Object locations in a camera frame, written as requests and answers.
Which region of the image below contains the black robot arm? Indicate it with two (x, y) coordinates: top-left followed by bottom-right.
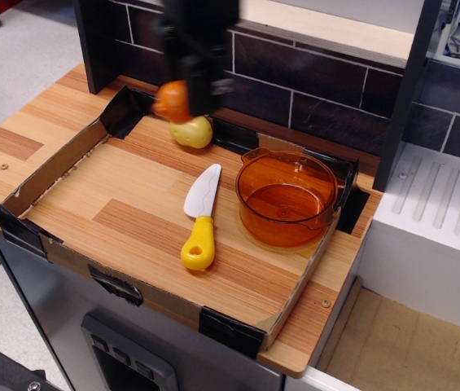
(156, 1), (240, 116)

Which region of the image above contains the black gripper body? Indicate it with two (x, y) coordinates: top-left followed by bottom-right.
(156, 15), (234, 81)

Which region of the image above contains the yellow toy potato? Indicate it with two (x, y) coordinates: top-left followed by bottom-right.
(169, 116), (213, 149)

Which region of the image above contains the grey oven control panel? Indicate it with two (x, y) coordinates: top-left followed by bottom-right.
(81, 314), (179, 390)

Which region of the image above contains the white toy sink drainer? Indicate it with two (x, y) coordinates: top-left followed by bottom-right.
(359, 144), (460, 327)

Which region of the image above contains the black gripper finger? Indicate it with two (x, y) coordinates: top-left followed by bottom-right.
(186, 72), (233, 116)

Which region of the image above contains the orange transparent plastic pot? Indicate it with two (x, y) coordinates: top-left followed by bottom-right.
(235, 147), (339, 248)

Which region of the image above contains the orange toy carrot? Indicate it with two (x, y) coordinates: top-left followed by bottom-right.
(152, 80), (193, 125)

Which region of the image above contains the yellow handled toy knife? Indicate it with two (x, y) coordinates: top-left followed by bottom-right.
(181, 164), (221, 270)

